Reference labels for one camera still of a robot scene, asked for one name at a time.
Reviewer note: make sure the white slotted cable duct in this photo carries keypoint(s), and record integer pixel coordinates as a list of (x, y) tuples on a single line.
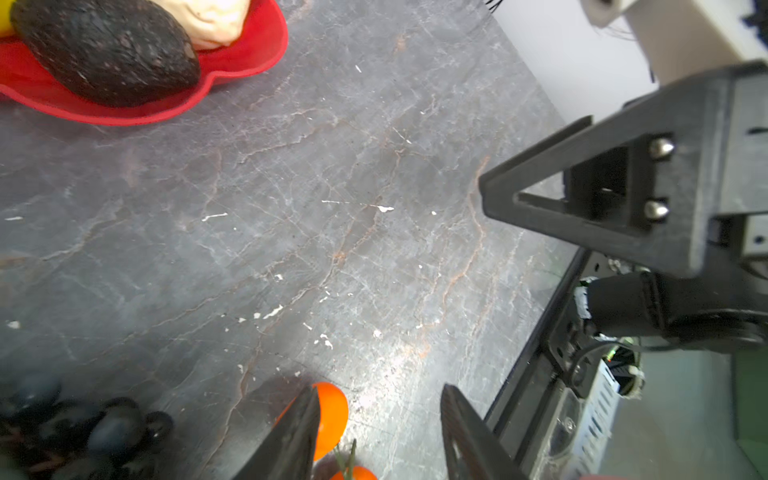
[(582, 430)]

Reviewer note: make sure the dark avocado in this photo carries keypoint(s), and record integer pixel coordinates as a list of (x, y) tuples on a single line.
[(113, 53)]

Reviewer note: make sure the cream starfruit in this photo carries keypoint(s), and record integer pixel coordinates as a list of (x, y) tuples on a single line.
[(210, 24)]

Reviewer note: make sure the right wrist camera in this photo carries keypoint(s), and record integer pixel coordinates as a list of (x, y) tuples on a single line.
[(682, 38)]

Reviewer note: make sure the yellow lemon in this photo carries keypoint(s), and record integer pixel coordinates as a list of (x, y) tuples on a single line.
[(6, 27)]

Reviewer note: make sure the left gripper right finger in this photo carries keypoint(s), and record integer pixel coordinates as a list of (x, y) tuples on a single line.
[(471, 450)]

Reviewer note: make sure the dark grape bunch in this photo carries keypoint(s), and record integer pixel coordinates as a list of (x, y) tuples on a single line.
[(47, 436)]

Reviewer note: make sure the small orange tangerine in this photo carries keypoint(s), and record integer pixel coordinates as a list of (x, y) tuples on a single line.
[(348, 467), (334, 416)]

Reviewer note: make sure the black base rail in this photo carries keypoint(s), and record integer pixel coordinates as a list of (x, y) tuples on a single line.
[(519, 406)]

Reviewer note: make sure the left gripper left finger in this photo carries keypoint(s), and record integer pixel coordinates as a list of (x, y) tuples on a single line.
[(289, 449)]

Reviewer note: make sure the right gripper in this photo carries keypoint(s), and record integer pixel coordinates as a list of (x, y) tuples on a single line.
[(677, 182)]

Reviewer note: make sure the red flower fruit bowl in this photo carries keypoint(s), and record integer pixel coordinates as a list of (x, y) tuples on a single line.
[(261, 46)]

